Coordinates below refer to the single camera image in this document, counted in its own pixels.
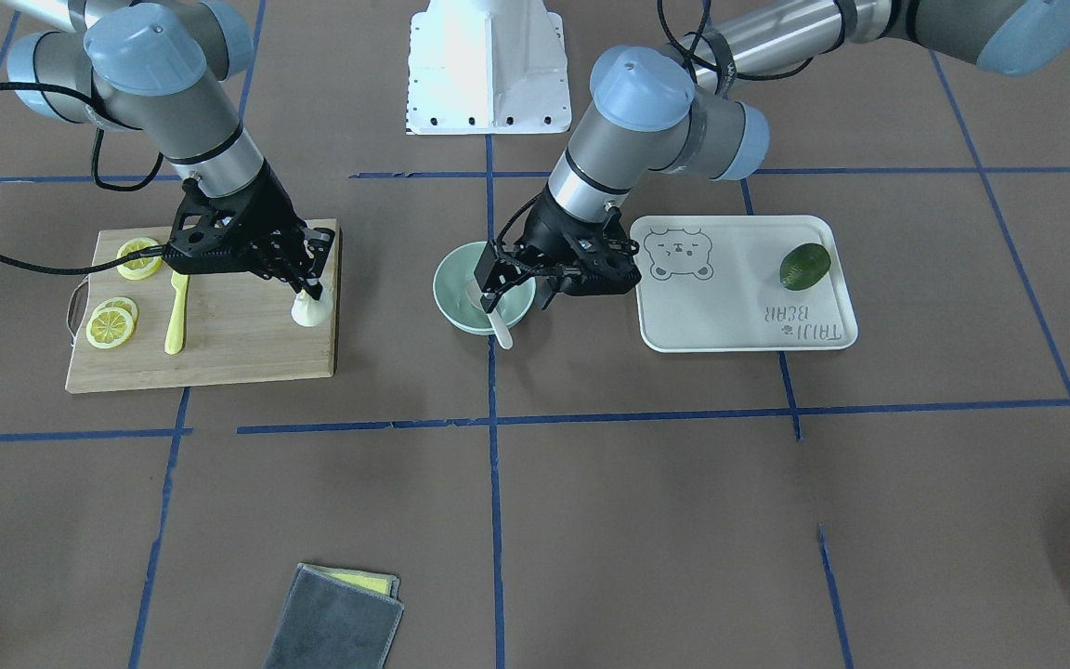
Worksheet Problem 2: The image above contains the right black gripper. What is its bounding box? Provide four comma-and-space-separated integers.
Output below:
164, 164, 338, 301

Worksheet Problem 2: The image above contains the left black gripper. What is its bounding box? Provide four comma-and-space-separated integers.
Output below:
473, 187, 642, 316

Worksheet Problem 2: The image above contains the white spoon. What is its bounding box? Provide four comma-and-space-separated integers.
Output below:
464, 282, 514, 350

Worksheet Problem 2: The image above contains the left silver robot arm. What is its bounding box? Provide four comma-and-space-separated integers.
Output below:
475, 1, 1070, 314

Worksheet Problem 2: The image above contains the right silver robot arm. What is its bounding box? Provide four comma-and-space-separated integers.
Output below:
7, 1, 335, 301

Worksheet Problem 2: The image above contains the mint green bowl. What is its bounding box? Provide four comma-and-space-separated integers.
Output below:
433, 241, 536, 335

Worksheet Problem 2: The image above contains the wooden cutting board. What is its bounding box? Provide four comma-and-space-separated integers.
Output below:
65, 242, 341, 394

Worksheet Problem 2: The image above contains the yellow plastic knife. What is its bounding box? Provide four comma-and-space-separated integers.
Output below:
163, 271, 189, 355

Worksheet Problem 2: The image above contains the lemon slice top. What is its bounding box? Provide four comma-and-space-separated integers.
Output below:
116, 237, 164, 282

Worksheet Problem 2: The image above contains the lemon slice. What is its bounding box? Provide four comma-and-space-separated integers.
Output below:
85, 308, 136, 348
92, 297, 139, 321
116, 237, 164, 282

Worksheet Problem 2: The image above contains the lemon slice lower back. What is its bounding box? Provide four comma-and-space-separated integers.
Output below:
92, 297, 139, 321

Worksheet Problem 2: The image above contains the lemon slice lower front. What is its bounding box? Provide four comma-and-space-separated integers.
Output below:
85, 308, 136, 348

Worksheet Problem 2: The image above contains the cream bear tray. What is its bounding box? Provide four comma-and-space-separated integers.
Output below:
630, 215, 859, 354

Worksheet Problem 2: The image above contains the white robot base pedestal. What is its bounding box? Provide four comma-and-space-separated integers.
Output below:
406, 1, 574, 136

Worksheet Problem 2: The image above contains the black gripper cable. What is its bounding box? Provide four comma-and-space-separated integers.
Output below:
0, 83, 185, 277

